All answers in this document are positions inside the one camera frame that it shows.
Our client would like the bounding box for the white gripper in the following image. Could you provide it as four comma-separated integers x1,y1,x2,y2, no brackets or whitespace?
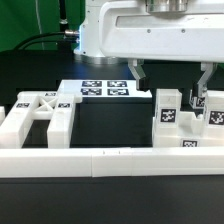
99,0,224,92

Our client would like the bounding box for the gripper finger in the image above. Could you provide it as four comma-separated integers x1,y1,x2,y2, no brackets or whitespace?
192,62,217,97

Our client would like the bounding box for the white chair seat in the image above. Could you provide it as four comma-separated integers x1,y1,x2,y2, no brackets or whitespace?
152,111,224,148

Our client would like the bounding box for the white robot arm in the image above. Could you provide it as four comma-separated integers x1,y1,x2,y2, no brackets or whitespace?
99,0,224,96

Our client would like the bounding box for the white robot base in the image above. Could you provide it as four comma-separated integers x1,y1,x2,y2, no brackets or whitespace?
74,0,138,64

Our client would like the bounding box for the white tagged cube right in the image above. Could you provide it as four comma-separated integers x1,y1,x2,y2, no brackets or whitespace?
189,94,205,109

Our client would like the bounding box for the white left fence stub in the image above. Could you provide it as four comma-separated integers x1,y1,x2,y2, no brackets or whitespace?
0,106,5,125

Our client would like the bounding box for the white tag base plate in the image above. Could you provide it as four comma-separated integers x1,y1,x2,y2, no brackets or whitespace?
58,80,152,99

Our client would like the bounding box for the white front fence wall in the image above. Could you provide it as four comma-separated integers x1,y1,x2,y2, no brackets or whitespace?
0,147,224,178

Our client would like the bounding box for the black cable bundle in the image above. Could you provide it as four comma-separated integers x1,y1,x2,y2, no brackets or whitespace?
13,29,81,52

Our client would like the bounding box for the white chair back frame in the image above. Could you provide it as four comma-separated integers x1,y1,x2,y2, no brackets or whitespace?
0,91,82,149

